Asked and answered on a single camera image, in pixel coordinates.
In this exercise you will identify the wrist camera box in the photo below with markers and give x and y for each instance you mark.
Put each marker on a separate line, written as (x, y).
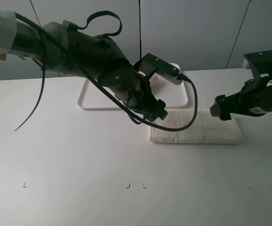
(259, 63)
(151, 64)

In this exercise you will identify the white rectangular plastic tray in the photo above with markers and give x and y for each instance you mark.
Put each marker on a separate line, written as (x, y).
(175, 96)

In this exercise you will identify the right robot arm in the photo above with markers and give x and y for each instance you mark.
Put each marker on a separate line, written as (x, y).
(254, 100)

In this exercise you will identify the cream white towel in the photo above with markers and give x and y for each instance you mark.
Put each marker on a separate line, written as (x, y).
(206, 129)

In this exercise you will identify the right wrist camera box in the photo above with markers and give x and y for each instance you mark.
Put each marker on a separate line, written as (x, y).
(259, 63)

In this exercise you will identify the pink towel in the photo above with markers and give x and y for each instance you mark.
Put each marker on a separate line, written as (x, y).
(153, 79)

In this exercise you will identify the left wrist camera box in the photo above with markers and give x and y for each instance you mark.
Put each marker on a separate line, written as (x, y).
(151, 64)

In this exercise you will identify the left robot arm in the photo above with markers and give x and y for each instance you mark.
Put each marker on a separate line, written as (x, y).
(62, 48)

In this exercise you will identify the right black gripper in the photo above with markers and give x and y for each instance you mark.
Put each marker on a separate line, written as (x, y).
(254, 100)

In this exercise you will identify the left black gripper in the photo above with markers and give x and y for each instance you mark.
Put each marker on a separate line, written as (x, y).
(143, 102)

